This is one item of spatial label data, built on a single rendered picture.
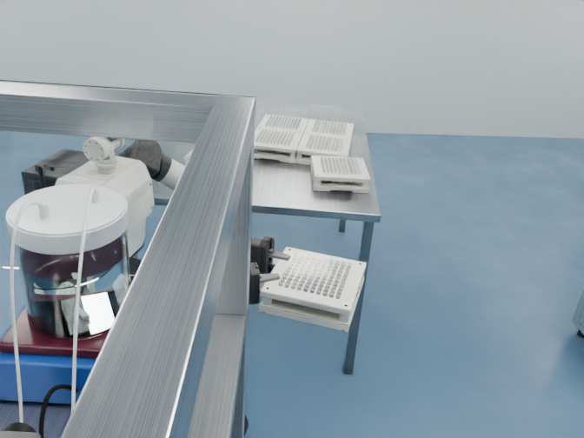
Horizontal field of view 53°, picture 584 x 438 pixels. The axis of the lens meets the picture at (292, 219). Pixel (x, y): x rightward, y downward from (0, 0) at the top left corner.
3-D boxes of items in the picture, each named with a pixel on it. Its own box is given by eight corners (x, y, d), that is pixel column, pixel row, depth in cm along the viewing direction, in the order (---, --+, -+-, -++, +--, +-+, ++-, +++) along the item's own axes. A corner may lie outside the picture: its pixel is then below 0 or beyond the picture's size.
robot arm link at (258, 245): (277, 230, 173) (242, 222, 177) (263, 245, 165) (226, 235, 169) (276, 267, 178) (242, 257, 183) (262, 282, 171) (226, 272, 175)
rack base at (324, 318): (348, 332, 153) (348, 324, 152) (258, 311, 158) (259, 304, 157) (363, 282, 174) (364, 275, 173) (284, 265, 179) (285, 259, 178)
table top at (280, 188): (189, 99, 376) (189, 94, 374) (361, 112, 374) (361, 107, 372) (115, 202, 243) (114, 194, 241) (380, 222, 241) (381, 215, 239)
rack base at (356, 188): (309, 169, 277) (310, 164, 276) (361, 171, 279) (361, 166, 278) (313, 190, 256) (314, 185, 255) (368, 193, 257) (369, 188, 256)
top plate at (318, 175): (310, 159, 275) (311, 155, 274) (362, 161, 277) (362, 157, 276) (314, 180, 253) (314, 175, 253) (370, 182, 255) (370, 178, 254)
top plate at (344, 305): (350, 316, 150) (351, 310, 149) (259, 296, 155) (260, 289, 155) (366, 268, 171) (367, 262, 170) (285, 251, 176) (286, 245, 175)
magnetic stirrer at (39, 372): (39, 313, 99) (31, 268, 95) (166, 321, 99) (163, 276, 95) (-18, 401, 81) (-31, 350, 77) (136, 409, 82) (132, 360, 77)
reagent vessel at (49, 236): (49, 277, 93) (32, 168, 84) (146, 283, 93) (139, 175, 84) (5, 341, 79) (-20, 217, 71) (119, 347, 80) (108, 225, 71)
